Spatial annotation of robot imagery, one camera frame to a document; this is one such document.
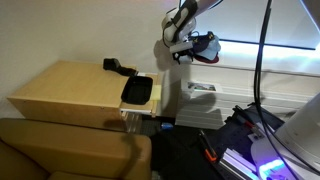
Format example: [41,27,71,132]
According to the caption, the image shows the white blocks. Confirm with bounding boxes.
[247,120,276,144]

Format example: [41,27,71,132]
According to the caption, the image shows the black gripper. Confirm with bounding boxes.
[172,49,185,65]

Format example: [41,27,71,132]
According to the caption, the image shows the maroon red cap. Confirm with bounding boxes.
[193,53,220,65]

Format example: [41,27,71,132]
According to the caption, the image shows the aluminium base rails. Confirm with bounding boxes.
[218,148,260,180]

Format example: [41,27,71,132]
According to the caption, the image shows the small blue item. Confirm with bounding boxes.
[161,122,175,131]

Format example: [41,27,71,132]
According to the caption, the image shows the black plastic tray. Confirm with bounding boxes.
[120,75,154,106]

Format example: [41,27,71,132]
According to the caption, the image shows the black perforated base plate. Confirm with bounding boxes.
[209,103,286,180]

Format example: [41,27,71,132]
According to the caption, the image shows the tan leather armchair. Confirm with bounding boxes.
[0,117,153,180]

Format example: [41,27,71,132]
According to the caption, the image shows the clear plastic box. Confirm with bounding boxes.
[120,110,143,135]

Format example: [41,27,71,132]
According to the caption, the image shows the yellow sponge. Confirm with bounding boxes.
[151,84,163,101]

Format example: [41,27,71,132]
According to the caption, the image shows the black hanging cable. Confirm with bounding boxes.
[252,0,320,180]

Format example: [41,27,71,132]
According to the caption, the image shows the black red screwdriver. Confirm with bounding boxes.
[232,105,264,138]

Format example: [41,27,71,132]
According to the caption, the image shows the small picture label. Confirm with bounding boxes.
[187,82,218,92]

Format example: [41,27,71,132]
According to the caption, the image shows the white window sill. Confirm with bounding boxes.
[172,36,320,78]

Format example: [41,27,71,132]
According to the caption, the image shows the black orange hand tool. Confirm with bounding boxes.
[198,129,219,164]

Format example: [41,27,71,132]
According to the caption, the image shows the light wooden cabinet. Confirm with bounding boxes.
[7,59,139,133]

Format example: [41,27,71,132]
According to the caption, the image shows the light blue baseball cap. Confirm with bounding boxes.
[198,34,222,61]

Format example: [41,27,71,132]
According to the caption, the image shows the white radiator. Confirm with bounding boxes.
[174,78,316,131]

